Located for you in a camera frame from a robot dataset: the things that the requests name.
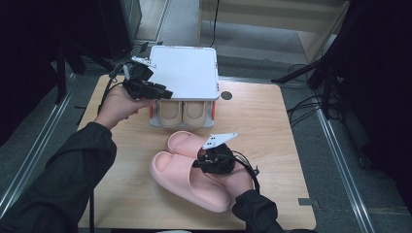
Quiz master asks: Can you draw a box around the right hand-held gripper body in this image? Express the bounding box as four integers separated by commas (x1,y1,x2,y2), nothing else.
198,131,238,176

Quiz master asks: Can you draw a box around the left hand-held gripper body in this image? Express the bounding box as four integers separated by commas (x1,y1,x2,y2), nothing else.
121,55,157,101

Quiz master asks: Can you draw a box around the pink slide slipper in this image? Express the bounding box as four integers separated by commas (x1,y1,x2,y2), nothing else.
165,130,215,159
149,150,233,214

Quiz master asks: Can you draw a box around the white shoe rack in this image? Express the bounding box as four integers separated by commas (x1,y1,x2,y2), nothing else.
147,44,222,130

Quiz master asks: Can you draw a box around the person's left hand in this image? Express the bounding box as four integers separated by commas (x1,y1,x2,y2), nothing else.
93,84,155,130

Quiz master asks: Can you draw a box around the person's right hand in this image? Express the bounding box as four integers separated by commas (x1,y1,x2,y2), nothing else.
207,159,255,199

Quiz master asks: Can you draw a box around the dark cabinet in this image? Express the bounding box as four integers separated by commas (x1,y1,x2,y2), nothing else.
96,0,144,61

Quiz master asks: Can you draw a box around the black metal stand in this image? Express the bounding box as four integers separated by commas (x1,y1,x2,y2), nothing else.
52,40,115,105

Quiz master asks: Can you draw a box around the grey tape strip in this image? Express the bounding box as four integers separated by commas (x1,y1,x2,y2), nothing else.
297,197,322,209

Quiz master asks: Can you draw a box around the black tripod stand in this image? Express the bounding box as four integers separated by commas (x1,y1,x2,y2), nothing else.
271,38,349,119

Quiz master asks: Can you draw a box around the beige wooden cabinet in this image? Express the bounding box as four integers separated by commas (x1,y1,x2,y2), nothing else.
197,0,353,64

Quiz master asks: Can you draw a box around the left hand-held gripper cable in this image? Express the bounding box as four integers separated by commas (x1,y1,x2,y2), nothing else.
86,62,134,233

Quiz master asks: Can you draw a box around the hand-held gripper cable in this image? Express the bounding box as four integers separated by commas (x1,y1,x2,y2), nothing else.
86,62,134,233
234,150,261,195

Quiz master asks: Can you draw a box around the right hand-held gripper cable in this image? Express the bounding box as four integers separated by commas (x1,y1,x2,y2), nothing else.
234,150,261,195

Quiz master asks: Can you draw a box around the black floor cable bundle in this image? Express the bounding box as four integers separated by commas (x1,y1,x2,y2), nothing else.
286,62,328,127

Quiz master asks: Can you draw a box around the black hanging cable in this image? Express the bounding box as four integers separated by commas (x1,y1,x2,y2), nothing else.
209,0,222,49

